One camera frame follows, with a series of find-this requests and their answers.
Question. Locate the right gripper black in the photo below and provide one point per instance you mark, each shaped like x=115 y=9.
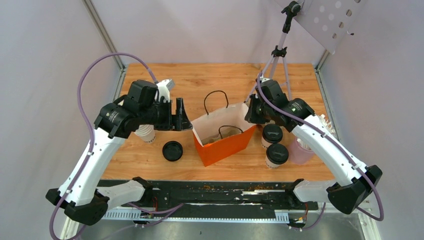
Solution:
x=250 y=117

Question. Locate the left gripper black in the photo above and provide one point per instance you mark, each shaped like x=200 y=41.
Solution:
x=180 y=121

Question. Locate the orange paper bag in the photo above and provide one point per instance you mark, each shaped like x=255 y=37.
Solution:
x=208 y=124

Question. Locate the black coffee cup lid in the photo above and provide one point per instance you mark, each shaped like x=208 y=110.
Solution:
x=278 y=153

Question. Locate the white paper coffee cup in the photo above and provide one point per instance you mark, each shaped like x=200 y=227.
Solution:
x=270 y=164

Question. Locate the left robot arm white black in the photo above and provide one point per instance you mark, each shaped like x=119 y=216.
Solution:
x=145 y=104

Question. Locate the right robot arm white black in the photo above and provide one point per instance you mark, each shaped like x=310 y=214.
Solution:
x=353 y=180

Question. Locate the stack of white paper cups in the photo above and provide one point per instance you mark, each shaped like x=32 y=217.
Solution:
x=146 y=133

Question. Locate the pink holder with white straws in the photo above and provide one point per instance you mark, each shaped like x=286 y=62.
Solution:
x=299 y=152

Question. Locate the perforated grey metal panel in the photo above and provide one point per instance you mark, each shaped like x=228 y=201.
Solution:
x=327 y=21

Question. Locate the silver camera tripod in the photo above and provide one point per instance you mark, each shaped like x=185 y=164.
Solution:
x=278 y=49

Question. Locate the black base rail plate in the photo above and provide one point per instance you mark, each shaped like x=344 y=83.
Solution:
x=224 y=199

